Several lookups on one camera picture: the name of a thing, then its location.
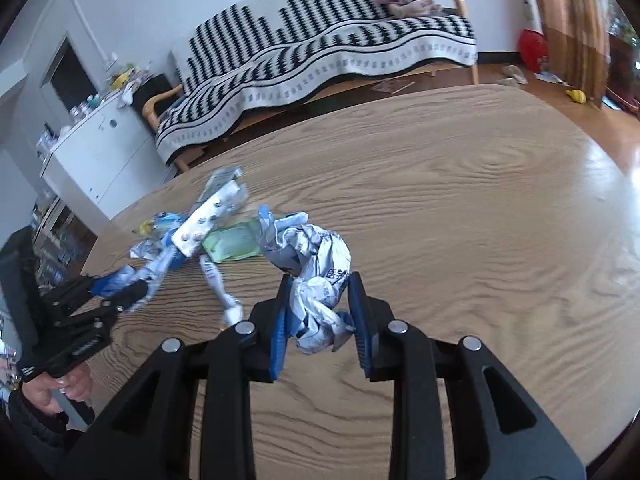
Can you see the striped black white sofa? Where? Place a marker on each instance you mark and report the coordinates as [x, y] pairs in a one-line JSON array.
[[310, 60]]

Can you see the white tube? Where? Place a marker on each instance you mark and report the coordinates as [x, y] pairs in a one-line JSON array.
[[217, 282]]

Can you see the person's left hand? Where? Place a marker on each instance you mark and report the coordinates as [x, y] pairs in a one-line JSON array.
[[75, 385]]

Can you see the person's left forearm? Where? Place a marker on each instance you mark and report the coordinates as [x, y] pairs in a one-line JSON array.
[[30, 435]]

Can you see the dark doorway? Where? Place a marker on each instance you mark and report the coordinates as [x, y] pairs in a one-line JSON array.
[[70, 77]]

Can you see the silver blister pack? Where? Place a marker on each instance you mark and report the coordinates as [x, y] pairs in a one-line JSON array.
[[200, 223]]

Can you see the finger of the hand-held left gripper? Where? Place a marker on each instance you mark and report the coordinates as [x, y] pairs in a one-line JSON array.
[[75, 290], [107, 310]]

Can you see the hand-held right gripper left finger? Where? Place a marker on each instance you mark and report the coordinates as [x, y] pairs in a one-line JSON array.
[[277, 342]]

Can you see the blue white printed paper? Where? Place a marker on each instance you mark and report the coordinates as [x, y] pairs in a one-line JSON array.
[[320, 265]]

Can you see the yellow bowl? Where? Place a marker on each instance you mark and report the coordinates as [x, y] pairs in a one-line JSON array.
[[121, 80]]

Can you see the small yellow toy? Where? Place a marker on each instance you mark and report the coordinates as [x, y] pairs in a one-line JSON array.
[[576, 96]]

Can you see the white low table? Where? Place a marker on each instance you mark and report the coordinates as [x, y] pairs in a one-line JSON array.
[[57, 215]]

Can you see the black side table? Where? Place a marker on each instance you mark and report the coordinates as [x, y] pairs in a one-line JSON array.
[[150, 92]]

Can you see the white cabinet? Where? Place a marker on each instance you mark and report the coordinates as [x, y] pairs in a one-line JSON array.
[[110, 160]]

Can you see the blue white wrapper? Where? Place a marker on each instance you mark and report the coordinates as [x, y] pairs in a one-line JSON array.
[[160, 262]]

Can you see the beige slipper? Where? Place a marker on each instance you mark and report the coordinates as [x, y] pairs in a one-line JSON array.
[[512, 80], [512, 70]]

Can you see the beige plush toy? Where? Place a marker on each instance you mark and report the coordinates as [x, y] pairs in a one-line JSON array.
[[412, 7]]

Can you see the wooden frame sofa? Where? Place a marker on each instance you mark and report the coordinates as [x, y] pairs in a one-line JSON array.
[[160, 102]]

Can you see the brown curtain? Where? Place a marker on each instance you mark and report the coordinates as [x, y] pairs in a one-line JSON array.
[[570, 25]]

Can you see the red bag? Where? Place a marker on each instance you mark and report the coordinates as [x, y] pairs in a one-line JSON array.
[[532, 50]]

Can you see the white paper scrap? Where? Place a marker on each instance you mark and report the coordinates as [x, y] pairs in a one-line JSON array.
[[550, 78]]

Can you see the cardboard scraps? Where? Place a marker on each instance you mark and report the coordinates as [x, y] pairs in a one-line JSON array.
[[392, 86]]

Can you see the dark red cabinet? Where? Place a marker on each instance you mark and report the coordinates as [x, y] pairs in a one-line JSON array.
[[625, 70]]

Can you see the grey green packet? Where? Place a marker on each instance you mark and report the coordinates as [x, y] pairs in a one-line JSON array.
[[220, 180]]

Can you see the flat light green packet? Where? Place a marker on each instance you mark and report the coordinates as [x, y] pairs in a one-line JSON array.
[[232, 242]]

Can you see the group of small bottles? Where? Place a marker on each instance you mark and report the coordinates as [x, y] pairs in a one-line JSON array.
[[80, 110]]

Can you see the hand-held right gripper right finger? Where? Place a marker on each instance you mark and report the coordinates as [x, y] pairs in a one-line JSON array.
[[362, 332]]

